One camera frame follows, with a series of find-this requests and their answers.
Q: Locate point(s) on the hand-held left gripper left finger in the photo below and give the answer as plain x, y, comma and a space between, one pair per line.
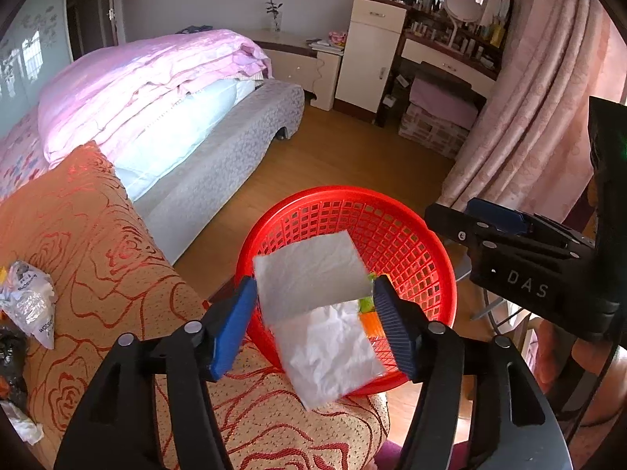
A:
235, 323

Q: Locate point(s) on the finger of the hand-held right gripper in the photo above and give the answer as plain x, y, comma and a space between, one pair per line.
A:
497, 215
450, 225

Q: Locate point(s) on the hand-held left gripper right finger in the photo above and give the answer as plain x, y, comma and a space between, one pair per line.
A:
397, 333

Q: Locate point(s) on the green snack packet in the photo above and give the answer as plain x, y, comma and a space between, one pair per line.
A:
367, 305

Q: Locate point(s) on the red plastic mesh basket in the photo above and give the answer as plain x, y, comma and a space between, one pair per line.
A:
416, 264

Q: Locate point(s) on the white paper sheet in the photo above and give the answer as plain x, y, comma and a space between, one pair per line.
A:
318, 352

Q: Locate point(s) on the white tissue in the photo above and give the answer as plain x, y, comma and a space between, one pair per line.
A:
22, 421

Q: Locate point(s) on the orange packet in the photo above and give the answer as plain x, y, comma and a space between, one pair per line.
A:
371, 324

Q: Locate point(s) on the brick pattern storage box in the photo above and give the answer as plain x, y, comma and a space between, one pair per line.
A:
431, 137

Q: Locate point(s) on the purple clothing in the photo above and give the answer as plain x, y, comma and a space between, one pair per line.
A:
389, 455

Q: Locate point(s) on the purple padded stool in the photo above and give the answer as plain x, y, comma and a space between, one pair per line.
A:
441, 103

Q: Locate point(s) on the pink curtain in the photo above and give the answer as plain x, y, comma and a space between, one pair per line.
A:
539, 83

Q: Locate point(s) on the orange rose pattern blanket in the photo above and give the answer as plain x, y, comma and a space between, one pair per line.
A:
98, 254

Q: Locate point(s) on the dressing table with drawer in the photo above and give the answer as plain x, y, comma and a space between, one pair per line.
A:
441, 63

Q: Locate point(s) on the bed with grey base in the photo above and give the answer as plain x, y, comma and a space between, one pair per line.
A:
235, 156

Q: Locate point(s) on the white tall cabinet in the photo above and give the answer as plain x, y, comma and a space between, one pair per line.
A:
365, 63

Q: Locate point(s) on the beige low cabinet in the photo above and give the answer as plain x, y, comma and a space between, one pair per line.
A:
323, 78

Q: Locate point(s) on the row of cosmetic bottles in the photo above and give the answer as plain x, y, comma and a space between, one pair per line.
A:
426, 29

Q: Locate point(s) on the light blue folded quilt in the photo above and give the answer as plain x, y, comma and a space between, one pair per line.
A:
196, 122

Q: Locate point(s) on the crumpled clear plastic bag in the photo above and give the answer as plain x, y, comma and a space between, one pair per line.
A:
27, 298

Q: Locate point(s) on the round white makeup mirror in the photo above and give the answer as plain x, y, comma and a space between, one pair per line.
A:
463, 7

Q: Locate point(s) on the stack of books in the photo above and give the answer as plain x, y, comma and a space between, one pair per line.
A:
326, 46

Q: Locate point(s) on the pink plush item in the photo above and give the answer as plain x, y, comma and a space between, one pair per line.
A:
338, 37

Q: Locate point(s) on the black wrapper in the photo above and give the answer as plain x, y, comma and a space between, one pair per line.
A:
12, 357

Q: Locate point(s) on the pink folded duvet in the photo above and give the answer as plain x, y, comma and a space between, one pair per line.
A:
147, 83

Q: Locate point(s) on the rose in glass vase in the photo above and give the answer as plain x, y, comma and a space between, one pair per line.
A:
277, 24

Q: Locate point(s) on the pink floral bed sheet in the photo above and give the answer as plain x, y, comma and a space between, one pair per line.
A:
22, 156

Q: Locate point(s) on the dark wooden door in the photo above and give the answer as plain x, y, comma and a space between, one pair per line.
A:
90, 14

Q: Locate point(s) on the glass door floral wardrobe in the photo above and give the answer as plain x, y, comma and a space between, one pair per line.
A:
34, 34

